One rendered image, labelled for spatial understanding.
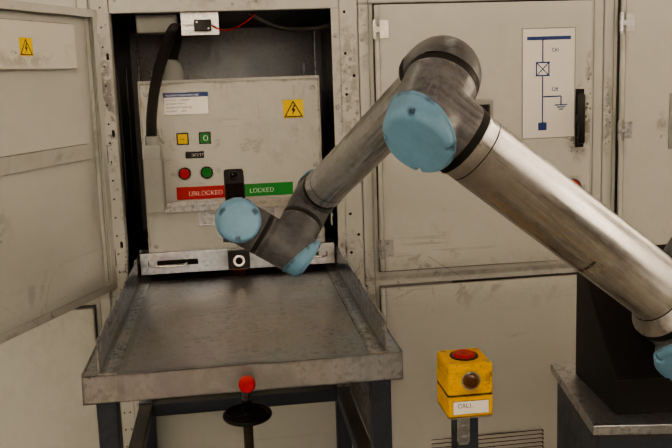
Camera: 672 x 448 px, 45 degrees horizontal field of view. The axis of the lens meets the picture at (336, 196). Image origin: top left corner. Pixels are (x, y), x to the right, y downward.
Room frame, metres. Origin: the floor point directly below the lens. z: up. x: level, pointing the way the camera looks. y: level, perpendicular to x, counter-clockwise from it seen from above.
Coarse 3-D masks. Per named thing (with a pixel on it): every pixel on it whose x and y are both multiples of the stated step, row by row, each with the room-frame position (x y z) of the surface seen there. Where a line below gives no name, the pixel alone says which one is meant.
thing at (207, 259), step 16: (144, 256) 2.17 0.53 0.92; (160, 256) 2.17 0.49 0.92; (176, 256) 2.18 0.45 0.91; (192, 256) 2.18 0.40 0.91; (208, 256) 2.19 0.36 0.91; (224, 256) 2.20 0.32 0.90; (256, 256) 2.21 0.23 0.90; (144, 272) 2.17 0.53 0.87; (160, 272) 2.17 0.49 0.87; (176, 272) 2.18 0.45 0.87
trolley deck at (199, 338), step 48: (192, 288) 2.08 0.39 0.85; (240, 288) 2.06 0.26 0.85; (288, 288) 2.05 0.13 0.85; (144, 336) 1.69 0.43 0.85; (192, 336) 1.68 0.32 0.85; (240, 336) 1.67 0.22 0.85; (288, 336) 1.66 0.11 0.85; (336, 336) 1.65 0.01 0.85; (96, 384) 1.46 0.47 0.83; (144, 384) 1.47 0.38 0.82; (192, 384) 1.48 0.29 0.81; (288, 384) 1.51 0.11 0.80
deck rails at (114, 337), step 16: (336, 272) 2.18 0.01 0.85; (352, 272) 1.94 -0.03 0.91; (128, 288) 1.93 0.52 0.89; (144, 288) 2.08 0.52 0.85; (336, 288) 2.02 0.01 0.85; (352, 288) 1.95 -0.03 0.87; (128, 304) 1.91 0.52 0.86; (352, 304) 1.87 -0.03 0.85; (368, 304) 1.72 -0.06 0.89; (112, 320) 1.66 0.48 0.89; (128, 320) 1.80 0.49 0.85; (352, 320) 1.74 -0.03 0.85; (368, 320) 1.72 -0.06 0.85; (384, 320) 1.53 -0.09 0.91; (112, 336) 1.64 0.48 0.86; (128, 336) 1.68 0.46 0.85; (368, 336) 1.63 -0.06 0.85; (384, 336) 1.54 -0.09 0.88; (112, 352) 1.58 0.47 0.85; (384, 352) 1.53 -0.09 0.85; (112, 368) 1.49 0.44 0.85
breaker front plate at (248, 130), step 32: (160, 96) 2.19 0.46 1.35; (224, 96) 2.21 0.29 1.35; (256, 96) 2.22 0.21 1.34; (288, 96) 2.23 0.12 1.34; (160, 128) 2.19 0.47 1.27; (192, 128) 2.20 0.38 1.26; (224, 128) 2.21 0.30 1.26; (256, 128) 2.22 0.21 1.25; (288, 128) 2.23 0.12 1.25; (192, 160) 2.20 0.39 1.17; (224, 160) 2.21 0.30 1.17; (256, 160) 2.22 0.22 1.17; (288, 160) 2.23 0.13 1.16; (320, 160) 2.24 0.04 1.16; (160, 224) 2.19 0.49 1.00; (192, 224) 2.20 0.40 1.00
